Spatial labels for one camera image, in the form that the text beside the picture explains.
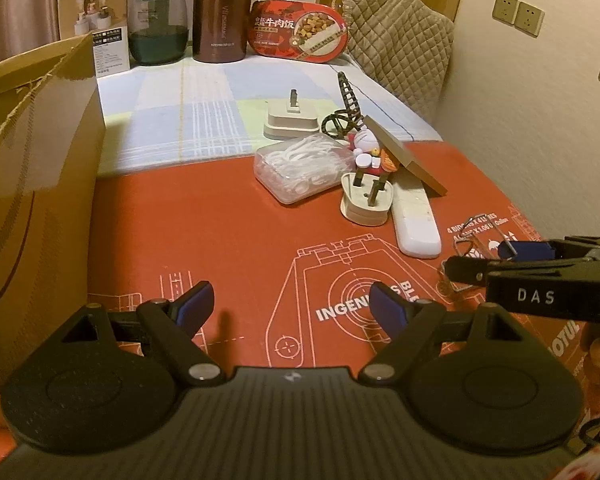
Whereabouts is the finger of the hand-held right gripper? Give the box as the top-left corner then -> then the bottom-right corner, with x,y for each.
442,255 -> 598,287
497,235 -> 600,262

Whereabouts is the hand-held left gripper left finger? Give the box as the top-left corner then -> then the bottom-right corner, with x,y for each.
60,281 -> 222,387

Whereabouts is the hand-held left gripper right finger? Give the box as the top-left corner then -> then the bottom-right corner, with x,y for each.
357,281 -> 525,387

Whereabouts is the red hooded cat toy figure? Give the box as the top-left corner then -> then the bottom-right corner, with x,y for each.
347,129 -> 398,176

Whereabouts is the clear floss pick box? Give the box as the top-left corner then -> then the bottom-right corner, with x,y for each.
253,135 -> 356,205

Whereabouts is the large brown cardboard box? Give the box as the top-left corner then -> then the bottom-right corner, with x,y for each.
0,32 -> 107,392

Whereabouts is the red printed mat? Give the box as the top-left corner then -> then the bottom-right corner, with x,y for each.
0,140 -> 600,480

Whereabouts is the white plug adapter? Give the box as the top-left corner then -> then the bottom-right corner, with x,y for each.
340,170 -> 395,227

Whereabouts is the brown flat board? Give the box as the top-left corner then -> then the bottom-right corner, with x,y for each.
362,115 -> 449,197

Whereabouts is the beige plug adapter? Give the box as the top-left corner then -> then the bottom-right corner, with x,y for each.
263,89 -> 321,140

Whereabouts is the dark hair clip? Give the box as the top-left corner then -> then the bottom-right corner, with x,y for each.
321,72 -> 368,138

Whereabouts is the beige quilted cushion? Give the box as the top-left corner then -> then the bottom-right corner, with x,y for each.
332,0 -> 456,116

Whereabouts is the green glass jar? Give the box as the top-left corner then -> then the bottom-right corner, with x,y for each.
129,0 -> 188,66

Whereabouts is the white product box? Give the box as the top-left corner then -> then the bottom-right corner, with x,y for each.
57,0 -> 131,77

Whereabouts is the brown metal thermos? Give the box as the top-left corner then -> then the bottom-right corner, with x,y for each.
194,0 -> 248,65

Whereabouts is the red instant meal package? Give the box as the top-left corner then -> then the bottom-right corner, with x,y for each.
247,0 -> 349,63

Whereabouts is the pink patterned curtain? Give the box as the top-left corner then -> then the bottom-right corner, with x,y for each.
0,0 -> 251,68

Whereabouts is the metal wire clip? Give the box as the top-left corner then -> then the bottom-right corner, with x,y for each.
440,215 -> 516,293

